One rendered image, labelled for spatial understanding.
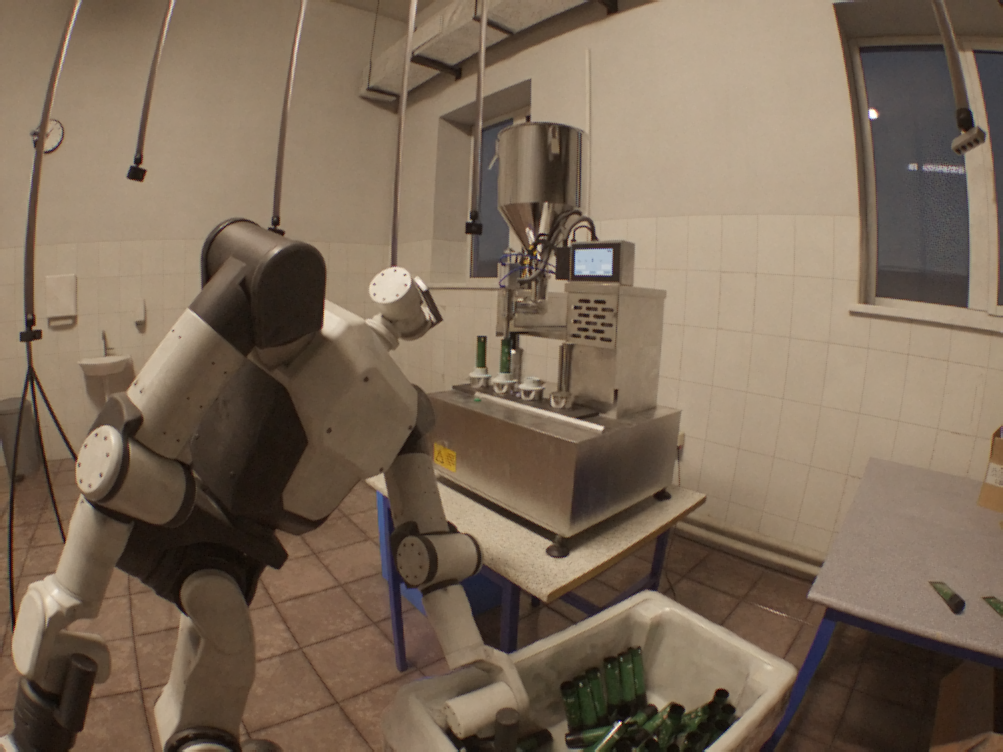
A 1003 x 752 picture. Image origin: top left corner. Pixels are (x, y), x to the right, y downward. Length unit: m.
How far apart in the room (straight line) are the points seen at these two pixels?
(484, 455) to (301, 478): 0.71
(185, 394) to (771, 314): 2.38
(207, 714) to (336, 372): 0.61
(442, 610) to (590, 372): 0.73
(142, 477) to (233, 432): 0.17
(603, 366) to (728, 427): 1.50
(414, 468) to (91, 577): 0.54
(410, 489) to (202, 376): 0.42
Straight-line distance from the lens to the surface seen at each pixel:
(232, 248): 0.57
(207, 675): 0.81
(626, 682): 1.12
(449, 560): 0.76
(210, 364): 0.53
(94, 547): 0.58
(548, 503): 1.11
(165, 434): 0.54
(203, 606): 0.70
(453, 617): 0.77
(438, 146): 4.62
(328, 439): 0.60
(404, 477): 0.82
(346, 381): 0.58
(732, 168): 2.69
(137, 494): 0.53
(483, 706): 0.76
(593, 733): 1.05
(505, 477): 1.20
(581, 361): 1.26
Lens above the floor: 1.32
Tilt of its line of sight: 10 degrees down
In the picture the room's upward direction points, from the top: 2 degrees clockwise
